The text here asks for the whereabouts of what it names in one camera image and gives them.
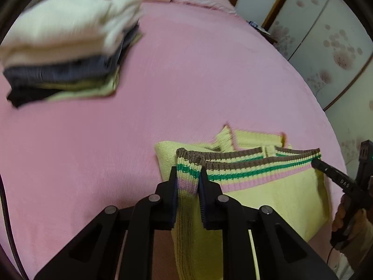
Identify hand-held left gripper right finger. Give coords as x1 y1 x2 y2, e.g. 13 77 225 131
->
198 168 340 280

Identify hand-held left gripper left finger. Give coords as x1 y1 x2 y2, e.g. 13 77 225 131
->
33 166 179 280

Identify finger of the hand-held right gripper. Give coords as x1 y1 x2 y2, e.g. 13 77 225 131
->
312 158 361 199

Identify yellow striped knit cardigan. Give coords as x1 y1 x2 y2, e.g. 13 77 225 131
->
154 125 331 280

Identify person's right forearm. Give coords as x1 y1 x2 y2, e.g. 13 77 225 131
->
339 218 373 272

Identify person's right hand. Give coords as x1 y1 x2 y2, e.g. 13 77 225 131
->
332 197 368 234

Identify pink bed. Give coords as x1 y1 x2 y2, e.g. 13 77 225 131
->
0 0 350 280

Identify light green folded garment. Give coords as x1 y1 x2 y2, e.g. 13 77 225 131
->
38 32 144 102

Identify floral wardrobe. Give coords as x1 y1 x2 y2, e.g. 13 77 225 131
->
235 0 373 165

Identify wooden nightstand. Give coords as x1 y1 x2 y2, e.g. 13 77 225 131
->
246 20 278 45

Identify papers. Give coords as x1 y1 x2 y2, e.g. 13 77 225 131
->
246 20 270 34

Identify black folded garment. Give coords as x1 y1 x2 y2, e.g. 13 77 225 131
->
6 85 60 108

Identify grey folded garment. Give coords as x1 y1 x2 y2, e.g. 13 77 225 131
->
3 25 141 87

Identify white folded sweater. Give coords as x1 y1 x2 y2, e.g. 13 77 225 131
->
0 0 145 65

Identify black cable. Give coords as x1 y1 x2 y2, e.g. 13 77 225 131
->
0 175 27 278

